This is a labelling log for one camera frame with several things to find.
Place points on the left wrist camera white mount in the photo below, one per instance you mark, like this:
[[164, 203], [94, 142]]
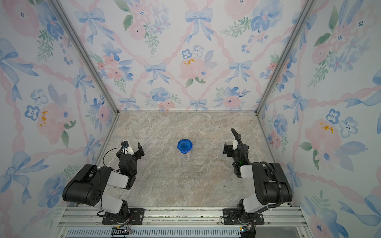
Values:
[[126, 148]]

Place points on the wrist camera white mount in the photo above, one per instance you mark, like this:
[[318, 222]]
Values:
[[126, 148], [235, 144]]

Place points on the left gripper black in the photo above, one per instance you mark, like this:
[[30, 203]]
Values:
[[137, 154]]

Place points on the right corner aluminium post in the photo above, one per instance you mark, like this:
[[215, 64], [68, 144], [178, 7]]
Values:
[[301, 21]]

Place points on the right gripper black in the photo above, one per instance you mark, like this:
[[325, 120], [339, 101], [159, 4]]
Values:
[[229, 148]]

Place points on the left corner aluminium post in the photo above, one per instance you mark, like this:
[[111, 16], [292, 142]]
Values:
[[80, 48]]

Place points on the clear plastic container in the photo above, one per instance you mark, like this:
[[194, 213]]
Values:
[[186, 154]]

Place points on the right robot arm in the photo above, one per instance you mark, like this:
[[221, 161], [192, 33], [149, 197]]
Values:
[[271, 187]]

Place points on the blue container lid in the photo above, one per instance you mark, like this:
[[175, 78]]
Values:
[[185, 146]]

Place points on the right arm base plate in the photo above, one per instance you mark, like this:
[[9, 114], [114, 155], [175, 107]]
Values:
[[231, 216]]

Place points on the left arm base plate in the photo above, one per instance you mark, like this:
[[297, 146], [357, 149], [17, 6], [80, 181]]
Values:
[[133, 216]]

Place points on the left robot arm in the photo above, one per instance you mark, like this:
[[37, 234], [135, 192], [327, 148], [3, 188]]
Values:
[[88, 185]]

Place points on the aluminium frame rail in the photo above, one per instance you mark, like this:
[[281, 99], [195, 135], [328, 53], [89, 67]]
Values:
[[184, 222]]

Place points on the corner aluminium post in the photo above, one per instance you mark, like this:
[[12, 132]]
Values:
[[301, 21], [80, 48]]

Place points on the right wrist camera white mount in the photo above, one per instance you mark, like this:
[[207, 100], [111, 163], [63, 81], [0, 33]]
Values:
[[235, 144]]

